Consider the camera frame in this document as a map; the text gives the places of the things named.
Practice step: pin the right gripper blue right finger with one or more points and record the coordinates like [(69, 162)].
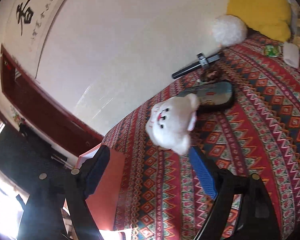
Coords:
[(221, 186)]

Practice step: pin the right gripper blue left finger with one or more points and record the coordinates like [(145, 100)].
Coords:
[(78, 187)]

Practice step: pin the white plush bunny toy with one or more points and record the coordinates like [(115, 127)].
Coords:
[(171, 122)]

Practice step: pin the yellow pillow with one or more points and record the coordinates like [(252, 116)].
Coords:
[(271, 18)]

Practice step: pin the white fluffy plush ball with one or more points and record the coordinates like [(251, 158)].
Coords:
[(229, 30)]

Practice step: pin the pink white storage box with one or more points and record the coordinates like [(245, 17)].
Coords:
[(102, 204)]

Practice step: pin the black rearview mirror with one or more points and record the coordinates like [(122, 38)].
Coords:
[(213, 97)]

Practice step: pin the green peas snack packet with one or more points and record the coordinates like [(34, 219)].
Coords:
[(272, 51)]

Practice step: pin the dark red wooden door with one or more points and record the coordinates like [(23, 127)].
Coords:
[(44, 113)]

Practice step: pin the red patterned bed cloth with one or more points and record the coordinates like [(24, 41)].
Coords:
[(160, 195)]

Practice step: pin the calligraphy scroll on wall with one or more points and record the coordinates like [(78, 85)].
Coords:
[(26, 31)]

